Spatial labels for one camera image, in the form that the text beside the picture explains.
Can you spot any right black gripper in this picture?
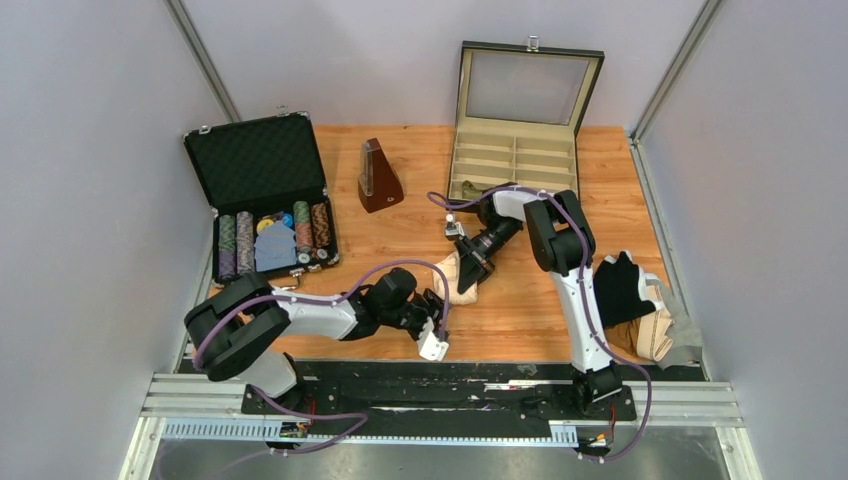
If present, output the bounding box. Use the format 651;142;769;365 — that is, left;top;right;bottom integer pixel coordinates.
456;216;521;297

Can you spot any olive green white underwear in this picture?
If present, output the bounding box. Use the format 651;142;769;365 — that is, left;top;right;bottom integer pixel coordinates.
460;180;492;201

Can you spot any green red chip stack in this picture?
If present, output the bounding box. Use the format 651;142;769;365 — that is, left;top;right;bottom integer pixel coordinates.
293;200;314;263

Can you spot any yellow dealer chip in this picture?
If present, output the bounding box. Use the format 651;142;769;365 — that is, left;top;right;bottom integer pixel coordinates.
256;218;274;233

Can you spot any black poker chip case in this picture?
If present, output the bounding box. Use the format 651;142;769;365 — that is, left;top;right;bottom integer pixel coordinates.
182;111;340;285

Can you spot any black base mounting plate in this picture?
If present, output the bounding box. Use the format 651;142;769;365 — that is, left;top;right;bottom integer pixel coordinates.
178;357;707;440

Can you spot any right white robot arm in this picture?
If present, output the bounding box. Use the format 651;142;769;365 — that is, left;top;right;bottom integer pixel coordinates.
446;183;622;418

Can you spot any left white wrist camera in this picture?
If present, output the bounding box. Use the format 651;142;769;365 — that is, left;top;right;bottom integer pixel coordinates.
416;331;450;362

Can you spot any green purple chip stack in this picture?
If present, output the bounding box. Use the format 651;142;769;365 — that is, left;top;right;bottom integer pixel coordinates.
218;215;237;282

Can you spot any blue playing cards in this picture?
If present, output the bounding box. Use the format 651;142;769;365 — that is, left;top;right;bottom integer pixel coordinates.
254;221;298;272

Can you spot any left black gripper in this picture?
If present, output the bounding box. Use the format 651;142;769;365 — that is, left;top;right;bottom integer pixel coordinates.
379;287;451;340

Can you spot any black underwear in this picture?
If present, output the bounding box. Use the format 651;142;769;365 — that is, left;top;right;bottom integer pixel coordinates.
593;250;665;329

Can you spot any tan striped waistband underwear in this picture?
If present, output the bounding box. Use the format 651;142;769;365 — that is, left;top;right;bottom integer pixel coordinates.
596;283;674;362

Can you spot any beige underwear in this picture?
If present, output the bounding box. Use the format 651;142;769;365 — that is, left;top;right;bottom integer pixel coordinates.
432;252;479;306

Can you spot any purple grey chip stack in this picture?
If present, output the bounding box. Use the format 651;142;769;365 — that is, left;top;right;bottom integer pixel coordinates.
236;211;255;275

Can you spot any orange black chip stack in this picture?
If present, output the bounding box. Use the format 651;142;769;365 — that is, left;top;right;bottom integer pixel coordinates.
311;203;330;259

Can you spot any aluminium frame rail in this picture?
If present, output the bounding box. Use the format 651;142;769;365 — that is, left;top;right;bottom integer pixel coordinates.
121;362;761;479

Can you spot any grey cloth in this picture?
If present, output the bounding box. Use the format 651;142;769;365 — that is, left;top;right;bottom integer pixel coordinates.
647;279;703;370

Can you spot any black compartment display box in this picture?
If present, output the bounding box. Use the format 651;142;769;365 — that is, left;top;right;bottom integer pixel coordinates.
447;36;605;202

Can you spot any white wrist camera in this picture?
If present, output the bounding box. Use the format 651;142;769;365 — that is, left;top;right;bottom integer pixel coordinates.
416;331;450;362
444;213;466;241

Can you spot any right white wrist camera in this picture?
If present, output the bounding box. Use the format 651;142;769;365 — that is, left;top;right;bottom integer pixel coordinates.
444;213;466;241

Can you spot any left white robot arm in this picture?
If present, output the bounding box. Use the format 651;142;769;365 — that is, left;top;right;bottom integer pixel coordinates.
184;267;449;413

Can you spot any wooden metronome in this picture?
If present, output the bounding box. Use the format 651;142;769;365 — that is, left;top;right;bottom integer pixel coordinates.
358;138;405;213

